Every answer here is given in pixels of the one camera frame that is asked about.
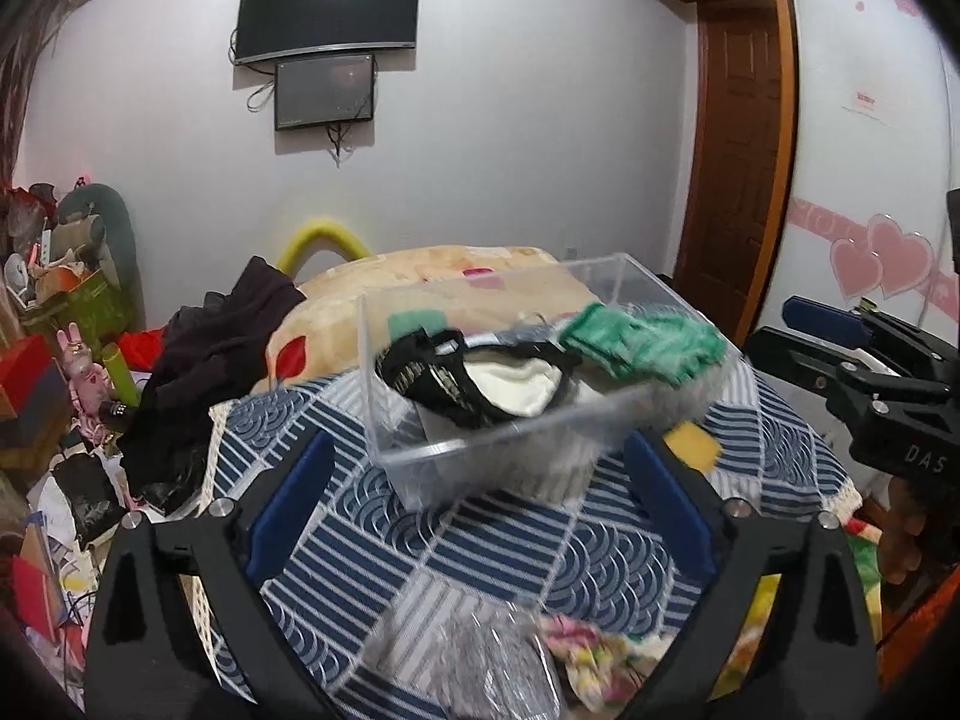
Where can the green storage box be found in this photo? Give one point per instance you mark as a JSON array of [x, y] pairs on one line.
[[101, 311]]

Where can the wooden door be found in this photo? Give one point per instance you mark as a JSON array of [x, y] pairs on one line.
[[734, 160]]

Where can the small black wall monitor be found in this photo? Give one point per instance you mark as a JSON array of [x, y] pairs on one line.
[[325, 89]]

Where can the beige floral blanket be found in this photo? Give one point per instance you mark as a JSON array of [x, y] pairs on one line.
[[475, 288]]

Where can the yellow foam tube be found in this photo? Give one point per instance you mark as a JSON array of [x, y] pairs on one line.
[[316, 235]]

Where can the clear plastic storage box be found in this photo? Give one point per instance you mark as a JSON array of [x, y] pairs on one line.
[[430, 462]]

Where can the grey green cushion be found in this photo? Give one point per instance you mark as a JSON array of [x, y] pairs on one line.
[[117, 249]]

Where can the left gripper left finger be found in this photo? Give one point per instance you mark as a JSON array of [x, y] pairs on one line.
[[144, 657]]

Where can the yellow green sponge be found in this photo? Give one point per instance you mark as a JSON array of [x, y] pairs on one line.
[[691, 444]]

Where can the floral yellow cloth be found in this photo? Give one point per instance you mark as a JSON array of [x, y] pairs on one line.
[[602, 670]]

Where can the black clothing pile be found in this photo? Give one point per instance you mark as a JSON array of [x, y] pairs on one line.
[[211, 353]]

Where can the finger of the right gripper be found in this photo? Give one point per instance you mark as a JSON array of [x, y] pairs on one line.
[[808, 364], [907, 350]]

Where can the pink rabbit toy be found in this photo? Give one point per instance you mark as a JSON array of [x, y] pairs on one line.
[[88, 382]]

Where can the blue patterned tablecloth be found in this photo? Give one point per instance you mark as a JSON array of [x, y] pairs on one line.
[[363, 596]]

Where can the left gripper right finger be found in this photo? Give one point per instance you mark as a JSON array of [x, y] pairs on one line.
[[816, 656]]

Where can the green knit glove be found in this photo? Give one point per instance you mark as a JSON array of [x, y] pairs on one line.
[[664, 345]]

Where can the black wall television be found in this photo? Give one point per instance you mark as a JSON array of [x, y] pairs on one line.
[[274, 29]]

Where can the red box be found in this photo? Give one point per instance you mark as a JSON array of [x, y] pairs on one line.
[[21, 365]]

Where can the green cylinder bottle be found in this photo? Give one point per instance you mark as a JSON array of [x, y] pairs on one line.
[[124, 387]]

